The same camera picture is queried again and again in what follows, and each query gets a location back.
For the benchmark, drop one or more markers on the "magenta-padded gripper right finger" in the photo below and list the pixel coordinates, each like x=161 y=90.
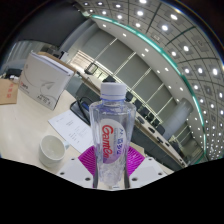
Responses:
x=136 y=160

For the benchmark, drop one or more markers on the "white cardboard paper box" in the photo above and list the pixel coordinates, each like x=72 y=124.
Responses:
x=41 y=81

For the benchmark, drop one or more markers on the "clear plastic water bottle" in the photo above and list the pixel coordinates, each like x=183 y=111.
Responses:
x=112 y=133

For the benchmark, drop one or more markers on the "white ceramic mug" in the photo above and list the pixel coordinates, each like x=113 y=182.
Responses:
x=46 y=159

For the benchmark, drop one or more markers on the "black desk console unit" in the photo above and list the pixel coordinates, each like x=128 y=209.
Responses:
x=80 y=110

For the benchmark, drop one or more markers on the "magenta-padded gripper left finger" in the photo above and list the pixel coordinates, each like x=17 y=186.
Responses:
x=86 y=160

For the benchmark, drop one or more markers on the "group of ceiling lights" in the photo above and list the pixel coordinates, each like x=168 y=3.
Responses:
x=165 y=27

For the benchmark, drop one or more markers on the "flat brown cardboard piece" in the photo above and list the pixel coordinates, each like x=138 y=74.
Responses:
x=8 y=91

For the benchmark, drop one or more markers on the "small black framed screen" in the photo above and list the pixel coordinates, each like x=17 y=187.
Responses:
x=90 y=69

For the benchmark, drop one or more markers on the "white printed paper sheet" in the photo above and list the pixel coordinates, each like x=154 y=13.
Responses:
x=71 y=130

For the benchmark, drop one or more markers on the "long curved conference desk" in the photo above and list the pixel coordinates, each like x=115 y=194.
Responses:
x=146 y=130

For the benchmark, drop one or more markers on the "black flat device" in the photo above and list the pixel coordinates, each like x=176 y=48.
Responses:
x=14 y=74

